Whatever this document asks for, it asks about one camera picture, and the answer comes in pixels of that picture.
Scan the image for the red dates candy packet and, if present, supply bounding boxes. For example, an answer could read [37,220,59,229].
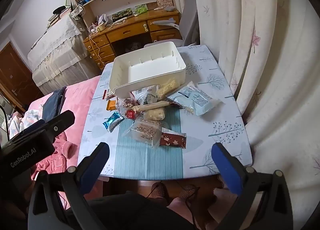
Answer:
[116,98,136,120]

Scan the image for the patterned blue white tablecloth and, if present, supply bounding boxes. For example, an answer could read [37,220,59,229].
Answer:
[78,45,252,180]

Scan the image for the lace covered cabinet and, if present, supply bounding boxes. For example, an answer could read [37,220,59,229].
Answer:
[27,13,101,95]

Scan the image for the red white Lipo cracker pack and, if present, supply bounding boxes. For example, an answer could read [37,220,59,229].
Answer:
[103,89,115,101]

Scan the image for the grey office chair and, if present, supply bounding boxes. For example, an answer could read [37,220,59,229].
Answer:
[144,0,200,48]

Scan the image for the pink fleece garment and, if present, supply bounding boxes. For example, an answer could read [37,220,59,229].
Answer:
[31,132,79,180]

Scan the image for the floral white blanket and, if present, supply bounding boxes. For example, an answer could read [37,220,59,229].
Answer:
[8,109,42,139]

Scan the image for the white plastic storage bin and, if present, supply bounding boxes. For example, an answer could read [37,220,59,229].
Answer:
[109,41,186,98]

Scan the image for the light blue zip bag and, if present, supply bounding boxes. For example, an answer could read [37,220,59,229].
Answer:
[166,81,221,116]

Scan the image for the blue foil snack packet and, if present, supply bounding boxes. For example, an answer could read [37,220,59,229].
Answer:
[103,111,124,132]

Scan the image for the rice cracker clear bag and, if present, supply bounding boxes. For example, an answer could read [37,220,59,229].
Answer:
[143,107,165,121]

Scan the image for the folded dark blue jeans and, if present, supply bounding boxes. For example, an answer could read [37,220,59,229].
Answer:
[42,86,67,122]

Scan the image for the pink bed quilt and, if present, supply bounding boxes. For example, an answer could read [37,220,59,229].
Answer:
[27,74,101,211]

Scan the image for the beige long biscuit bar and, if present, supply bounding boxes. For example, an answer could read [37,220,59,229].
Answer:
[132,101,170,112]

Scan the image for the wooden desk with drawers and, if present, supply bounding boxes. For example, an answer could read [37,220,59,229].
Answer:
[84,10,182,70]

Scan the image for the clear pack brown biscuits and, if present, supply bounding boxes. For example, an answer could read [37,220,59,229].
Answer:
[123,118,162,148]

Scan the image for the dark red snowflake snack packet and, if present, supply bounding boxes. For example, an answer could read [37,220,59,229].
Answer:
[160,131,187,149]

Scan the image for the brown wooden door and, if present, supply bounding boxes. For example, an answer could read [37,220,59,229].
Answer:
[0,43,43,112]

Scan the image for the orange snack packet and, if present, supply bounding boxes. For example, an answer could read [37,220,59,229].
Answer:
[106,100,117,111]

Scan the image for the black cable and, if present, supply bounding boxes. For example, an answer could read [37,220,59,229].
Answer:
[0,105,9,135]

